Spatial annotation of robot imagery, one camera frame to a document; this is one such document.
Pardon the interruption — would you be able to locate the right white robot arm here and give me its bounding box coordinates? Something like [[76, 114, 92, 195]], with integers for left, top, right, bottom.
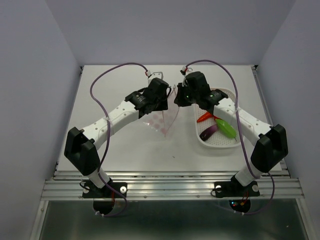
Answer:
[[174, 69, 289, 195]]

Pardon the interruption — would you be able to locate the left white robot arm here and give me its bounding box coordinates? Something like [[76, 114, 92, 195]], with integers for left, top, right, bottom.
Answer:
[[64, 77, 171, 197]]

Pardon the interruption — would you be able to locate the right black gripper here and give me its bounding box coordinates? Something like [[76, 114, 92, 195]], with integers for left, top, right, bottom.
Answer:
[[173, 82, 199, 107]]

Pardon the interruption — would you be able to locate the orange toy carrot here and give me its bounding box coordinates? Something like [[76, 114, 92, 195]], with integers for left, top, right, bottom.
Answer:
[[196, 112, 215, 123]]

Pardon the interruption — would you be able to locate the green toy leaf vegetable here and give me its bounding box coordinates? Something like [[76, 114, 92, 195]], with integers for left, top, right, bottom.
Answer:
[[214, 118, 237, 140]]

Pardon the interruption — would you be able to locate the clear zip top bag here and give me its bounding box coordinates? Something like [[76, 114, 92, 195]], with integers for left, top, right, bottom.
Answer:
[[142, 86, 182, 138]]

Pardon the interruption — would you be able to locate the purple toy eggplant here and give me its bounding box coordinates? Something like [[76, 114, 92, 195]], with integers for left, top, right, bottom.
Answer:
[[199, 124, 219, 142]]

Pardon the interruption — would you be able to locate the aluminium rail frame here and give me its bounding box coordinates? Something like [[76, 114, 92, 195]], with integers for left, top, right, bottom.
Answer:
[[30, 65, 317, 240]]

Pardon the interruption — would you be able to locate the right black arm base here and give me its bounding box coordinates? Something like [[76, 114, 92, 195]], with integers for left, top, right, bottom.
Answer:
[[210, 176, 260, 214]]

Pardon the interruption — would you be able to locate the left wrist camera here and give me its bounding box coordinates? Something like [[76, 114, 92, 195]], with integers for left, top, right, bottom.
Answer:
[[148, 71, 164, 80]]

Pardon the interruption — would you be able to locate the white perforated plastic basket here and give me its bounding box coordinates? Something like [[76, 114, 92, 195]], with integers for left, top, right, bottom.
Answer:
[[194, 87, 243, 150]]

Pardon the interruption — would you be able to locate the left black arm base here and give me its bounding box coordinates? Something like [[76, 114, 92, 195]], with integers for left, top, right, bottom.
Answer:
[[79, 180, 128, 218]]

